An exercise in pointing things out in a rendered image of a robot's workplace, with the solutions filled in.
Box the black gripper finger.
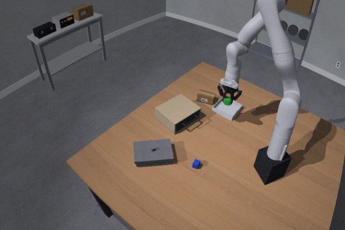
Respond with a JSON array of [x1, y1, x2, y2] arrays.
[[229, 89, 242, 105], [218, 84, 228, 103]]

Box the blue block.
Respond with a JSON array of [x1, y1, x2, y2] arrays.
[[192, 159, 201, 169]]

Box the brown cardboard box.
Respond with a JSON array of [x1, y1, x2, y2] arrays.
[[197, 89, 216, 105]]

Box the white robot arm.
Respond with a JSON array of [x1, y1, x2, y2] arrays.
[[220, 0, 302, 161]]

